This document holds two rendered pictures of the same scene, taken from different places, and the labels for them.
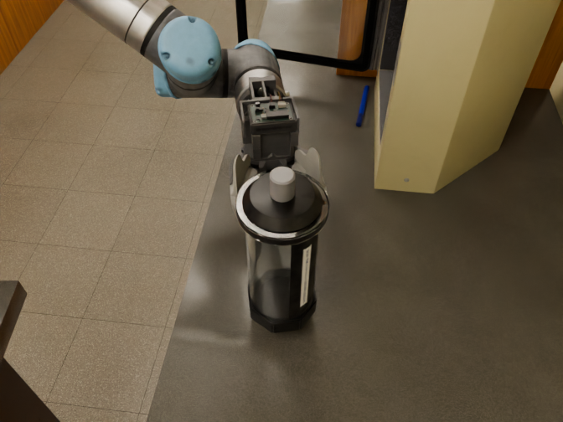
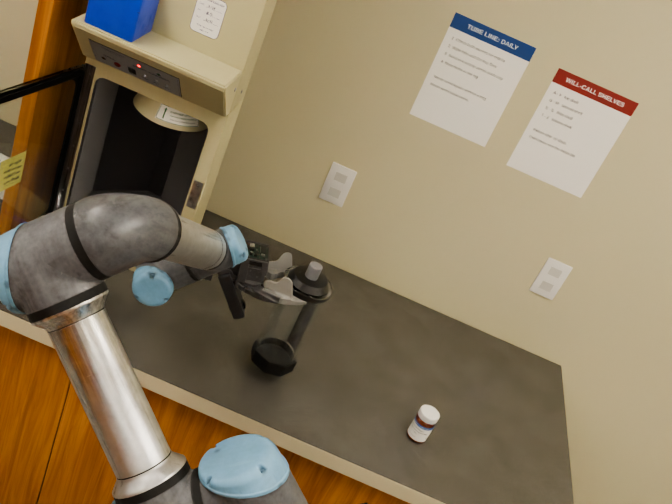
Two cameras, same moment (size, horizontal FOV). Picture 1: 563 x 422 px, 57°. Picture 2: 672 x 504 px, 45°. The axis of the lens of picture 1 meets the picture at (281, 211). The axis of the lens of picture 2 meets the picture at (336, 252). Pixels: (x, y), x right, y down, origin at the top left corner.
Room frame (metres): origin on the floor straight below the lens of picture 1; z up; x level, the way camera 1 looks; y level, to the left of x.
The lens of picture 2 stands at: (0.58, 1.42, 2.11)
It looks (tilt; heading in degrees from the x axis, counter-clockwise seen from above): 30 degrees down; 262
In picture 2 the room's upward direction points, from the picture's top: 24 degrees clockwise
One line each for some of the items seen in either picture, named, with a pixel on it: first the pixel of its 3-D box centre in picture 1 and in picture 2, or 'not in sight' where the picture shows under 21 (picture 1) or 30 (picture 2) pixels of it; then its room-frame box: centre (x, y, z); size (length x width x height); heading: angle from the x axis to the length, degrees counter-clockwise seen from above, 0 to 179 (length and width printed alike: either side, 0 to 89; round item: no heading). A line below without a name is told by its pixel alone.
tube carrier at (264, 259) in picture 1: (281, 255); (290, 320); (0.40, 0.00, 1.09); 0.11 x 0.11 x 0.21
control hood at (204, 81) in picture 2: not in sight; (153, 68); (0.84, -0.14, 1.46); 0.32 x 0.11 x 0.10; 173
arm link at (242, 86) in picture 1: (262, 99); not in sight; (0.63, 0.03, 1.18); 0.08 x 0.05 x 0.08; 98
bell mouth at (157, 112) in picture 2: not in sight; (175, 100); (0.80, -0.29, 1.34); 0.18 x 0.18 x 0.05
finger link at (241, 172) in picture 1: (240, 177); (285, 289); (0.44, 0.05, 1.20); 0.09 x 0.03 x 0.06; 164
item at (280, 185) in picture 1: (282, 194); (310, 277); (0.40, 0.00, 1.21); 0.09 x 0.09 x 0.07
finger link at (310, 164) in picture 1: (312, 170); (285, 264); (0.46, -0.04, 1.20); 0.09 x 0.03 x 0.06; 31
